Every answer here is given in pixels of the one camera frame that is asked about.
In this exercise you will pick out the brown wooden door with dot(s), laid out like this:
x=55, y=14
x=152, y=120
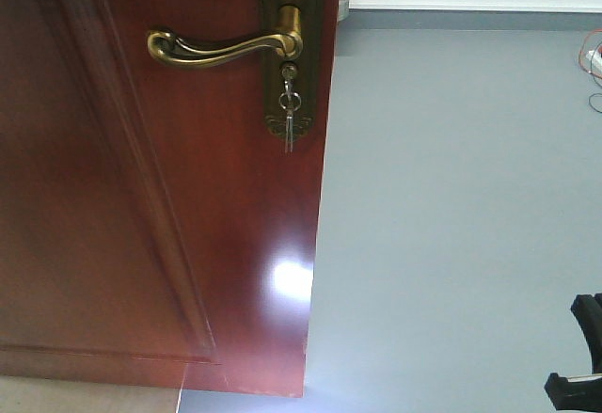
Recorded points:
x=153, y=230

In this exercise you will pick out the white power strip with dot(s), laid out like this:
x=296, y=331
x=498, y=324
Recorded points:
x=595, y=60

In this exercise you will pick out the brass door lever handle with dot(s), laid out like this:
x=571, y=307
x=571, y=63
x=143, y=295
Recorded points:
x=174, y=50

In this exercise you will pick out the plywood base board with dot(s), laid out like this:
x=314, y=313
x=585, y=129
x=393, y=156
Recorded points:
x=24, y=394

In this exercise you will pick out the brass door lock plate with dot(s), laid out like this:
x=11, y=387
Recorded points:
x=308, y=64

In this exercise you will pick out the silver keys on ring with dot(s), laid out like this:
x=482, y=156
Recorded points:
x=290, y=101

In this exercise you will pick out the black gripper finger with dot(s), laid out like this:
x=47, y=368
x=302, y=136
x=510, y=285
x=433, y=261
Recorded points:
x=574, y=393
x=587, y=310

